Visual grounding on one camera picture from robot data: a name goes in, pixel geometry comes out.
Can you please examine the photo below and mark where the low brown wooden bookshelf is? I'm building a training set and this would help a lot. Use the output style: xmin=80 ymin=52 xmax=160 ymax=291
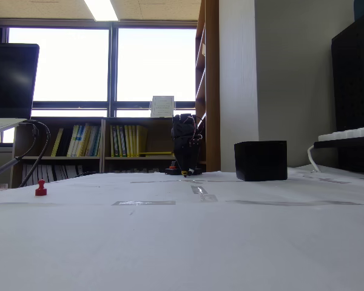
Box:
xmin=11 ymin=116 xmax=106 ymax=189
xmin=101 ymin=116 xmax=207 ymax=174

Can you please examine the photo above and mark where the white and blue book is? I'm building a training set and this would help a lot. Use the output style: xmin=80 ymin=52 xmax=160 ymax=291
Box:
xmin=66 ymin=124 xmax=80 ymax=158

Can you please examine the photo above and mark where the paper sign in clear stand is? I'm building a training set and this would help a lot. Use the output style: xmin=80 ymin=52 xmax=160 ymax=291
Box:
xmin=149 ymin=95 xmax=176 ymax=118

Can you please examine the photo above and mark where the ceiling light panel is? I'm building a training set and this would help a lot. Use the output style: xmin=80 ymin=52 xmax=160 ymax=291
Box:
xmin=84 ymin=0 xmax=120 ymax=22

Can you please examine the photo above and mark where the row of white binders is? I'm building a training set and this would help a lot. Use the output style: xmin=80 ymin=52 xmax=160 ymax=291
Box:
xmin=21 ymin=164 xmax=83 ymax=184

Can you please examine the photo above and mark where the white power cable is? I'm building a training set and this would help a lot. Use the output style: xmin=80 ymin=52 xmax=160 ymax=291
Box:
xmin=307 ymin=144 xmax=323 ymax=173

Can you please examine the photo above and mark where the leaning yellow book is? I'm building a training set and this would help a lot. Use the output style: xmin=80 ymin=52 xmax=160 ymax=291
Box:
xmin=50 ymin=127 xmax=65 ymax=158

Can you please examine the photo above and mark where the black tray under strip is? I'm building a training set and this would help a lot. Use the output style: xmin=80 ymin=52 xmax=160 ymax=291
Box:
xmin=314 ymin=135 xmax=364 ymax=150

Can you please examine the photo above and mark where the black perforated pegboard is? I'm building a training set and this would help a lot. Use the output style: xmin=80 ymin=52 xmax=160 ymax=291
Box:
xmin=331 ymin=5 xmax=364 ymax=175

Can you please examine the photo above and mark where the tall brown wooden bookshelf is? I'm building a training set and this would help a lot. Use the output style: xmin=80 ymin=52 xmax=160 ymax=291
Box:
xmin=195 ymin=0 xmax=221 ymax=173

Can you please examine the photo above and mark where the dark window frame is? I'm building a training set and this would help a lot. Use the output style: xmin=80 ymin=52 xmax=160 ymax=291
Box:
xmin=0 ymin=19 xmax=198 ymax=119

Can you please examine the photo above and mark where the teal object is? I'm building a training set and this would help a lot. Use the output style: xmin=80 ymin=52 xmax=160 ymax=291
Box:
xmin=352 ymin=0 xmax=364 ymax=22

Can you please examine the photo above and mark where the pale green book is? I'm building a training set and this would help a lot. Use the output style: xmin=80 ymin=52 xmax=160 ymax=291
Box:
xmin=89 ymin=125 xmax=102 ymax=158

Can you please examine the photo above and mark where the black square bin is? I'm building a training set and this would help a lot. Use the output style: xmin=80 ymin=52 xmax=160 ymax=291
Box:
xmin=234 ymin=140 xmax=288 ymax=182

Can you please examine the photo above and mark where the black cable with grey sleeve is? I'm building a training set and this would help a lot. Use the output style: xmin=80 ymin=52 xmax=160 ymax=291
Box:
xmin=0 ymin=121 xmax=39 ymax=183

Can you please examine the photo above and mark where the silver laptop with dark screen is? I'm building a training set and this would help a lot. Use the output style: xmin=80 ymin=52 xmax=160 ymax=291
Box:
xmin=0 ymin=42 xmax=40 ymax=138

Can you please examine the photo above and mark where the white power strip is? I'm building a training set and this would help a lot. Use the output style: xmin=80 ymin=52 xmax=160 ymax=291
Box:
xmin=317 ymin=125 xmax=364 ymax=143

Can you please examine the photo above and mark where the small red bead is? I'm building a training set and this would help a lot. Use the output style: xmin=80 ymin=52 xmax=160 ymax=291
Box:
xmin=35 ymin=179 xmax=48 ymax=196

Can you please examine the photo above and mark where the thin black cable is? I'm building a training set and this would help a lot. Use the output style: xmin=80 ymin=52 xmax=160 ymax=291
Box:
xmin=17 ymin=120 xmax=52 ymax=189

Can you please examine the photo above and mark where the white paper table cover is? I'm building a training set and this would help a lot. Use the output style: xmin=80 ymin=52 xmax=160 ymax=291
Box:
xmin=0 ymin=171 xmax=364 ymax=291

